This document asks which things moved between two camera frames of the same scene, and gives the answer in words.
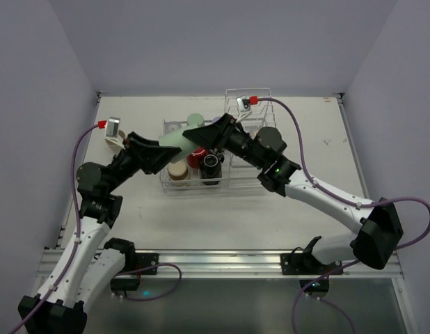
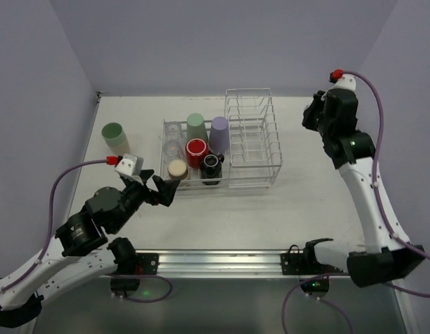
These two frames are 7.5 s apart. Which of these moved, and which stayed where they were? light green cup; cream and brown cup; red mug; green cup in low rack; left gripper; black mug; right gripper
Moved: left gripper; right gripper; light green cup
Stayed: cream and brown cup; red mug; black mug; green cup in low rack
